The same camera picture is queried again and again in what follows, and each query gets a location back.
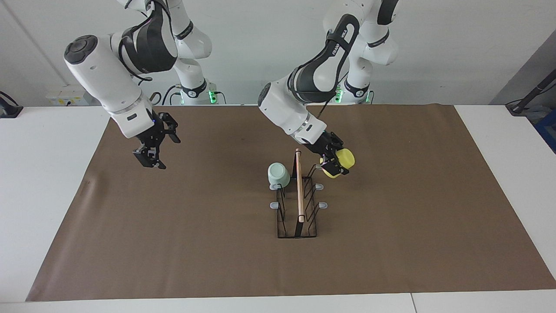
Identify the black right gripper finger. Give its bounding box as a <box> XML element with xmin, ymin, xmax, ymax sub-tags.
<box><xmin>132</xmin><ymin>146</ymin><xmax>167</xmax><ymax>170</ymax></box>
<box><xmin>159</xmin><ymin>112</ymin><xmax>181</xmax><ymax>144</ymax></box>

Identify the yellow plastic cup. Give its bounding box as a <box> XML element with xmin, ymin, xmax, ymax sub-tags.
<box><xmin>320</xmin><ymin>149</ymin><xmax>355</xmax><ymax>179</ymax></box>

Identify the pale green plastic cup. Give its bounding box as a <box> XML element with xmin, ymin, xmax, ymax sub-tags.
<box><xmin>268</xmin><ymin>163</ymin><xmax>291</xmax><ymax>188</ymax></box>

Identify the brown paper table mat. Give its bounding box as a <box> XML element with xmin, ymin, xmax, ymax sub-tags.
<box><xmin>25</xmin><ymin>103</ymin><xmax>556</xmax><ymax>302</ymax></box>

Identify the black clamp base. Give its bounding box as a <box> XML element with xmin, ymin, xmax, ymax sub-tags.
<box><xmin>0</xmin><ymin>90</ymin><xmax>23</xmax><ymax>119</ymax></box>

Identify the black stand pole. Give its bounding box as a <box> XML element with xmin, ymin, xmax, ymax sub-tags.
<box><xmin>505</xmin><ymin>67</ymin><xmax>556</xmax><ymax>117</ymax></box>

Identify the blue box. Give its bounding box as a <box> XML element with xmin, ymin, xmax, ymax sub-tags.
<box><xmin>533</xmin><ymin>109</ymin><xmax>556</xmax><ymax>153</ymax></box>

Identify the black wire cup rack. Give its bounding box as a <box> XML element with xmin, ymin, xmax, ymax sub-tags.
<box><xmin>270</xmin><ymin>148</ymin><xmax>328</xmax><ymax>239</ymax></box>

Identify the white wall socket box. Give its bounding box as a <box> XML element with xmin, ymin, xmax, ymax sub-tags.
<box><xmin>46</xmin><ymin>85</ymin><xmax>94</xmax><ymax>107</ymax></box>

